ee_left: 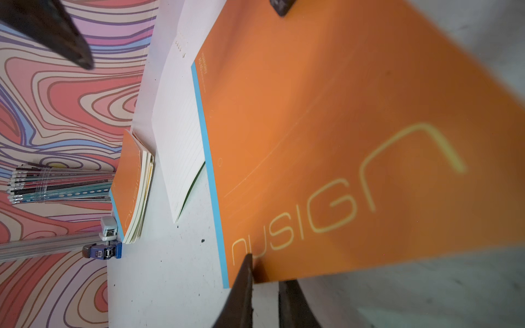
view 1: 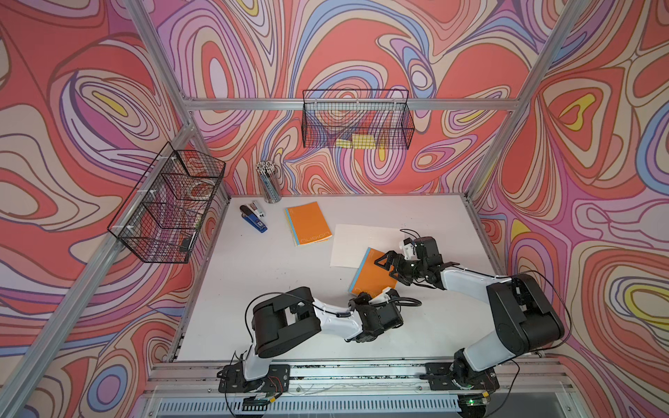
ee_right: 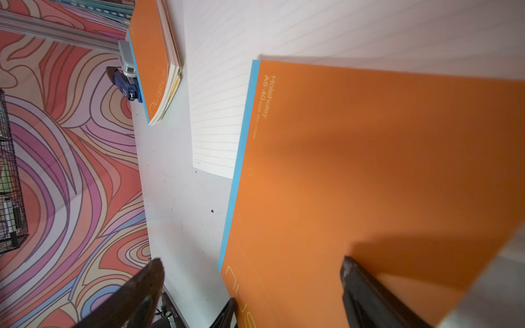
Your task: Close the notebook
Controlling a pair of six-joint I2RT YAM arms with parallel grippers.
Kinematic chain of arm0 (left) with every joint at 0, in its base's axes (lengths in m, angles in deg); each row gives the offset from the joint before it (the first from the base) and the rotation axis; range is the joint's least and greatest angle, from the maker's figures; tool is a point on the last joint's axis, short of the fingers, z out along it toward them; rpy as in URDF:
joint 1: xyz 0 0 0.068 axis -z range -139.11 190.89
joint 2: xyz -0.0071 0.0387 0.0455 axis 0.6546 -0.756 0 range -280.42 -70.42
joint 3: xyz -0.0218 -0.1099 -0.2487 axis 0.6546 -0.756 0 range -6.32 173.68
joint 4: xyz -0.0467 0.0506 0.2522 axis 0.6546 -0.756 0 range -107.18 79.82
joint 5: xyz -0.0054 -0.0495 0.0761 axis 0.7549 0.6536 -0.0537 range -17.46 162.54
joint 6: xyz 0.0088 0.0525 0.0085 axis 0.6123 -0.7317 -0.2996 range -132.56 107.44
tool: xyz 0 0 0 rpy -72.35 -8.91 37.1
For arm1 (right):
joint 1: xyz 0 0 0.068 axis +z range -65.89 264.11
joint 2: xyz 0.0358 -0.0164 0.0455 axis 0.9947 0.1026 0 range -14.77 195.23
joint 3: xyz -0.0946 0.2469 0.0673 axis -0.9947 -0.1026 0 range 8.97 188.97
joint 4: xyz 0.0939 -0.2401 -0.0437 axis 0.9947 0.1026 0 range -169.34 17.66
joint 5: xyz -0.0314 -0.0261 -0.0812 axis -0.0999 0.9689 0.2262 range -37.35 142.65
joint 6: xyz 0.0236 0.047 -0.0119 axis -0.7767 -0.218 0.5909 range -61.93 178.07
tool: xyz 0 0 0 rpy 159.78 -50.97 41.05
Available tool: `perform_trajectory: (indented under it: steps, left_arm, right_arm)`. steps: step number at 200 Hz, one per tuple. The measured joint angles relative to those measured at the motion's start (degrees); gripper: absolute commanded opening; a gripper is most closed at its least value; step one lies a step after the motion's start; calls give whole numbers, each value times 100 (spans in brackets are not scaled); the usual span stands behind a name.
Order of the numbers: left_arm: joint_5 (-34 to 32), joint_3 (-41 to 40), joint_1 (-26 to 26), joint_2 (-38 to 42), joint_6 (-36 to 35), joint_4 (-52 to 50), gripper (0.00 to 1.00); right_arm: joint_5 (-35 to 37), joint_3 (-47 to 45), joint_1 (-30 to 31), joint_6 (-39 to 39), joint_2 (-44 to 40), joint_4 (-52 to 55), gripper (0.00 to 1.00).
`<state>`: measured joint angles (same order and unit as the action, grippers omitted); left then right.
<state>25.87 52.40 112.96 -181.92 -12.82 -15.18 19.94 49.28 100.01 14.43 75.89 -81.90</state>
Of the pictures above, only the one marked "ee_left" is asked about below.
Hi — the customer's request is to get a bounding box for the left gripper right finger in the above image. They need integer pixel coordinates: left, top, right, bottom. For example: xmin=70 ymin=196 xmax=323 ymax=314
xmin=278 ymin=280 xmax=321 ymax=328

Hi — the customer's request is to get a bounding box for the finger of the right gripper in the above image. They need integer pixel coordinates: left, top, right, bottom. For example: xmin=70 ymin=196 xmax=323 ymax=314
xmin=269 ymin=0 xmax=296 ymax=16
xmin=1 ymin=0 xmax=94 ymax=70

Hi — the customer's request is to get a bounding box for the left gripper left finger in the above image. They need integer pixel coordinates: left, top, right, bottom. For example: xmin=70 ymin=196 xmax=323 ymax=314
xmin=213 ymin=254 xmax=254 ymax=328

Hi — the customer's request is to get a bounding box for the orange cover notebook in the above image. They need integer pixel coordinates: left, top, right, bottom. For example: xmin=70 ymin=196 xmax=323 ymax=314
xmin=109 ymin=130 xmax=154 ymax=244

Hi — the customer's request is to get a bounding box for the blue stapler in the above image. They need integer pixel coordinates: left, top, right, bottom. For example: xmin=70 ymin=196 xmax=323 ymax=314
xmin=82 ymin=241 xmax=122 ymax=260

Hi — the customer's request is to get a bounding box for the mesh pencil cup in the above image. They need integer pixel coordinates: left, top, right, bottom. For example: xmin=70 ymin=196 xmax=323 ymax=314
xmin=7 ymin=163 xmax=116 ymax=204

